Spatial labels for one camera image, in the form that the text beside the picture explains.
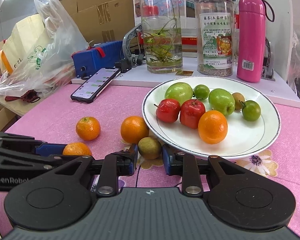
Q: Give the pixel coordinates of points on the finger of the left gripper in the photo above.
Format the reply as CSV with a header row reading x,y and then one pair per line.
x,y
47,149
67,158

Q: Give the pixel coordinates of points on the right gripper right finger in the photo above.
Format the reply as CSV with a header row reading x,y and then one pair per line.
x,y
187,166

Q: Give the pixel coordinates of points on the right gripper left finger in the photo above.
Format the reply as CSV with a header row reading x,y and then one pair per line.
x,y
113,166

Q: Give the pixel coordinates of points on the orange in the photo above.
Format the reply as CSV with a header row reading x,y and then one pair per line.
x,y
212,127
77,148
133,129
88,128

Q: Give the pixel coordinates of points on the red wax apple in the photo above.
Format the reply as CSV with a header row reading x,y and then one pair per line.
x,y
191,112
168,110

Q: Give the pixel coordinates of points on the large green jujube fruit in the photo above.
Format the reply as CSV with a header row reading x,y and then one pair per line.
x,y
179,91

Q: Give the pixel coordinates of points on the small green lime fruit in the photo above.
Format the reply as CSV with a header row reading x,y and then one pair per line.
x,y
251,110

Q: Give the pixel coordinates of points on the pink floral table cloth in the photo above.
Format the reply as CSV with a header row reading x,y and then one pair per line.
x,y
54,120

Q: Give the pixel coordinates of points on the white plate blue rim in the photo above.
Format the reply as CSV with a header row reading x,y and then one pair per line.
x,y
244,138

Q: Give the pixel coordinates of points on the black smartphone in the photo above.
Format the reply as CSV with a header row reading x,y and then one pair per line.
x,y
90,90

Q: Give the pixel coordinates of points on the small dark green fruit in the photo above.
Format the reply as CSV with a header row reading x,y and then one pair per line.
x,y
201,92

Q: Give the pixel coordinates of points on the large translucent plastic bag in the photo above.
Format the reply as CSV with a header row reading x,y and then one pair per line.
x,y
54,67

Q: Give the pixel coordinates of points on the small brown longan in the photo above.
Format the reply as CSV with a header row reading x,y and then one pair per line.
x,y
239,101

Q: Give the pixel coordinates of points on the gold label plate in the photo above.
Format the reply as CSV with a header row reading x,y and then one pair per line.
x,y
184,73

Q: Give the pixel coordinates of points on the blue plastic box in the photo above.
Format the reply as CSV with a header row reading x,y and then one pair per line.
x,y
88,62

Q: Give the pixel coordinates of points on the cream paper bag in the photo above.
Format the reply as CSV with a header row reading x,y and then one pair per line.
x,y
28,39

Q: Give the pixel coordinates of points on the grey metal stand right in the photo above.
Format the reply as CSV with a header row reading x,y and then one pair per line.
x,y
268,71

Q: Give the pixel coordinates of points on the cardboard box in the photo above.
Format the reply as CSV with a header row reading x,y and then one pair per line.
x,y
101,21

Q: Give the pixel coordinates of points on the red cap plastic bottle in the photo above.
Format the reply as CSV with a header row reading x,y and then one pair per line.
x,y
150,11

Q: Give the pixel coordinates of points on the clear jar with label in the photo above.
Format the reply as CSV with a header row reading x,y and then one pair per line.
x,y
215,36

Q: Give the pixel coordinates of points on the glass vase with plant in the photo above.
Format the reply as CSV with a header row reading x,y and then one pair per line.
x,y
162,37

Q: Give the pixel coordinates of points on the pink thermos bottle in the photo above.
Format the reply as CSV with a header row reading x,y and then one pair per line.
x,y
253,17

